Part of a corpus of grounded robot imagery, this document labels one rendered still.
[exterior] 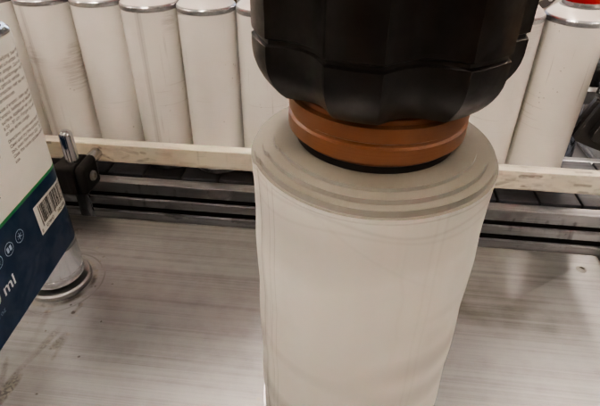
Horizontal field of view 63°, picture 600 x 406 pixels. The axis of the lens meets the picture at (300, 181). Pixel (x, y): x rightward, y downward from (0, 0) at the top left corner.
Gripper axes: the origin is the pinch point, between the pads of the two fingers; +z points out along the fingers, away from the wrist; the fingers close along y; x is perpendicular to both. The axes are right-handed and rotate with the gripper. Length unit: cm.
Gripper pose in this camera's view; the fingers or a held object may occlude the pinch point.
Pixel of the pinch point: (598, 124)
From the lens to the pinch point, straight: 53.0
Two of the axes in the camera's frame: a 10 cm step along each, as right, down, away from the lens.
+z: -3.5, 7.6, 5.5
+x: 9.3, 3.5, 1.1
